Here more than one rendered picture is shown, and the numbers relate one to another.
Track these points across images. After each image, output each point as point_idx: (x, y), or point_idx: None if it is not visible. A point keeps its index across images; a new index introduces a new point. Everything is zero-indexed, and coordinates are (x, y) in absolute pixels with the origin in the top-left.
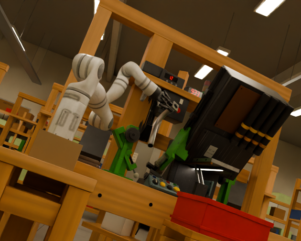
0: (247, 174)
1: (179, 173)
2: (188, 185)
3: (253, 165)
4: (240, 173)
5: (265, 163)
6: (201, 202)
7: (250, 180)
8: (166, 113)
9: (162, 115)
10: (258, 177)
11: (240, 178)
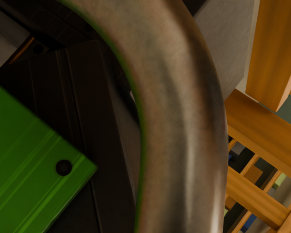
0: (266, 105)
1: None
2: (7, 30)
3: (289, 128)
4: (264, 93)
5: (279, 164)
6: None
7: (246, 107)
8: (140, 162)
9: (141, 90)
10: (240, 134)
11: (251, 88)
